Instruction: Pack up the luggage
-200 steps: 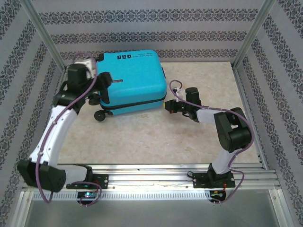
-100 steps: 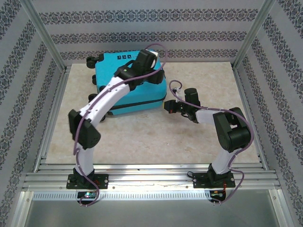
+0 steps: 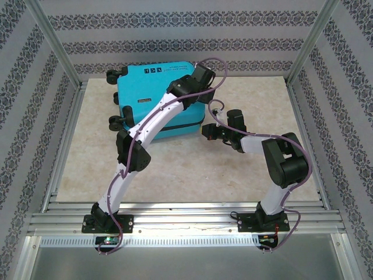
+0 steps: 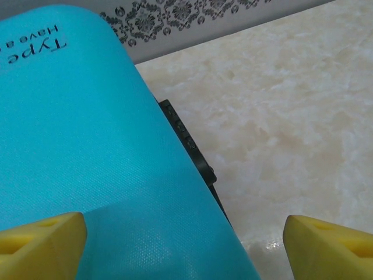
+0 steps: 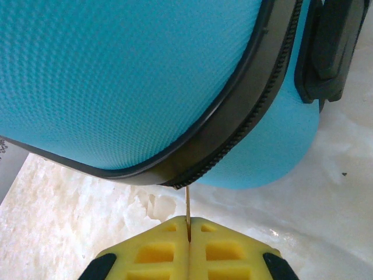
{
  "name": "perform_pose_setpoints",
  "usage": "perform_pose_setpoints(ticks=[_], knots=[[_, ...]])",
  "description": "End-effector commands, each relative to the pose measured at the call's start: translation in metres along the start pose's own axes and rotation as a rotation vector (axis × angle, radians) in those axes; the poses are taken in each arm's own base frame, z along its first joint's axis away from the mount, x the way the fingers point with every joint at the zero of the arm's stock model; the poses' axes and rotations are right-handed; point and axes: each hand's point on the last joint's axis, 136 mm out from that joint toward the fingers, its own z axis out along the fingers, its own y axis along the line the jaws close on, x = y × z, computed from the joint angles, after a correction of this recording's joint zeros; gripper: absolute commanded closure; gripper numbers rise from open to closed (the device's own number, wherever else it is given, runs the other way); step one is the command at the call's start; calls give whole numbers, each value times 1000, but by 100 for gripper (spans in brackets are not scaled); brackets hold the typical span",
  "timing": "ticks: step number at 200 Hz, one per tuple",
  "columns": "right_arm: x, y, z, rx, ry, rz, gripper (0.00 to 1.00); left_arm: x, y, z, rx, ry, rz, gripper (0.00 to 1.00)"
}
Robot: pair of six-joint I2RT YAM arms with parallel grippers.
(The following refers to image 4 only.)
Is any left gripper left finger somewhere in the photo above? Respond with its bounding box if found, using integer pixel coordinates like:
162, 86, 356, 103
0, 212, 88, 280

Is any blue hard-shell suitcase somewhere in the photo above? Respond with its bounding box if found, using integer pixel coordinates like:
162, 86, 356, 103
0, 4, 263, 280

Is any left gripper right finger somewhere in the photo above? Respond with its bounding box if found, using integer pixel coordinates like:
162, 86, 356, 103
283, 215, 373, 280

